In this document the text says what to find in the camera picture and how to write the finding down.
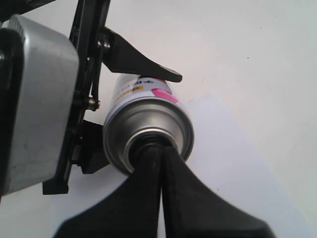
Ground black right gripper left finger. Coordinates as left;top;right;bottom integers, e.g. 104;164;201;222
58;143;161;238

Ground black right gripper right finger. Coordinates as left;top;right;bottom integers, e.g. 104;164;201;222
161;147;274;238

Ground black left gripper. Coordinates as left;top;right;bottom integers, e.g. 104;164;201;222
42;0;183;195

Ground white dotted spray paint can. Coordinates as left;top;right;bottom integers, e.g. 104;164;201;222
103;74;195;175

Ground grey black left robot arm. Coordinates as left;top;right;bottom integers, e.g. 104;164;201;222
0;0;182;196

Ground white paper stack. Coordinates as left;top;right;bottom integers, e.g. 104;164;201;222
186;93;317;238

